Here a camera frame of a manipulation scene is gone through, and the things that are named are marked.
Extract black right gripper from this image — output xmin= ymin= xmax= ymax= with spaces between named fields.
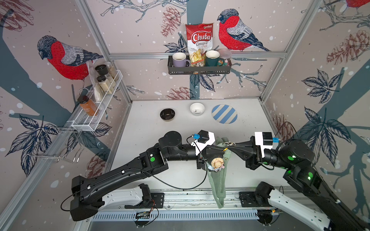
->
xmin=231 ymin=137 xmax=293 ymax=171

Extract plush doll keychain decoration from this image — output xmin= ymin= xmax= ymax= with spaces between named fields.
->
xmin=211 ymin=157 xmax=225 ymax=172

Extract green corduroy bag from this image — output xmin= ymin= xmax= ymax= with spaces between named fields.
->
xmin=207 ymin=149 xmax=232 ymax=208

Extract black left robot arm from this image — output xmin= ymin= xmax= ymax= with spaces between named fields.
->
xmin=69 ymin=131 xmax=225 ymax=221

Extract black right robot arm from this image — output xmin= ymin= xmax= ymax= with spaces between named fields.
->
xmin=227 ymin=137 xmax=370 ymax=231

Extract red Chuba chips bag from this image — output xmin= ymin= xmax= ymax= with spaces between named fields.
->
xmin=186 ymin=23 xmax=214 ymax=67

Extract clear plastic bag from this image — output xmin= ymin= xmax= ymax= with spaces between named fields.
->
xmin=87 ymin=61 xmax=105 ymax=103

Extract blue striped plate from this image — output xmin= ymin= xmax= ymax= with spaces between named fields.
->
xmin=212 ymin=105 xmax=238 ymax=124

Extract white ceramic bowl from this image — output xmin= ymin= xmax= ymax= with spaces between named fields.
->
xmin=189 ymin=103 xmax=205 ymax=116

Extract black glazed bowl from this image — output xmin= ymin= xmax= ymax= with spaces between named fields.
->
xmin=160 ymin=108 xmax=175 ymax=121

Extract green mug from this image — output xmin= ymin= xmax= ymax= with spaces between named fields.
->
xmin=205 ymin=50 xmax=220 ymax=67

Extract purple mug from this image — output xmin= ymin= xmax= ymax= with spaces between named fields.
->
xmin=172 ymin=52 xmax=190 ymax=67

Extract pink lidded candy jar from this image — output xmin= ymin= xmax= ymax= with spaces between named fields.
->
xmin=218 ymin=49 xmax=232 ymax=66

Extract beige spice jar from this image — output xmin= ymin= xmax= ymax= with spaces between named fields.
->
xmin=97 ymin=76 xmax=113 ymax=94

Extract small glass spice jar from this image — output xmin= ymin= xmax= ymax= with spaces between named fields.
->
xmin=105 ymin=62 xmax=119 ymax=81

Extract orange spice jar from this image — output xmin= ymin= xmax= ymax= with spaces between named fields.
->
xmin=78 ymin=95 xmax=98 ymax=116

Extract black lid spice jar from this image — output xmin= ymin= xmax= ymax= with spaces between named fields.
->
xmin=94 ymin=64 xmax=116 ymax=87

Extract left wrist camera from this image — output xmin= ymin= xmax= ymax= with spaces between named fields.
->
xmin=190 ymin=130 xmax=215 ymax=155

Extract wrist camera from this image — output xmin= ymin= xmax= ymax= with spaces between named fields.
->
xmin=190 ymin=130 xmax=215 ymax=155
xmin=254 ymin=132 xmax=280 ymax=149

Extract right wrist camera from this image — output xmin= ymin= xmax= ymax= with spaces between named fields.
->
xmin=254 ymin=132 xmax=280 ymax=149

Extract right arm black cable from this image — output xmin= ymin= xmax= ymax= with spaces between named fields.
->
xmin=273 ymin=121 xmax=298 ymax=145

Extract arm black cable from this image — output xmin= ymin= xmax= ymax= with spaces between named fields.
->
xmin=141 ymin=135 xmax=209 ymax=191
xmin=273 ymin=121 xmax=298 ymax=145

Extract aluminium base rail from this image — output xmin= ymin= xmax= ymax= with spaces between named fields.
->
xmin=89 ymin=187 xmax=319 ymax=223

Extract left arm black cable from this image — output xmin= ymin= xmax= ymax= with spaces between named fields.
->
xmin=141 ymin=135 xmax=209 ymax=191

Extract black wall shelf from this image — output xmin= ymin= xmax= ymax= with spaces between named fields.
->
xmin=167 ymin=55 xmax=231 ymax=75

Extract white wire rack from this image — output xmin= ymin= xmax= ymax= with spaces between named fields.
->
xmin=72 ymin=70 xmax=123 ymax=131

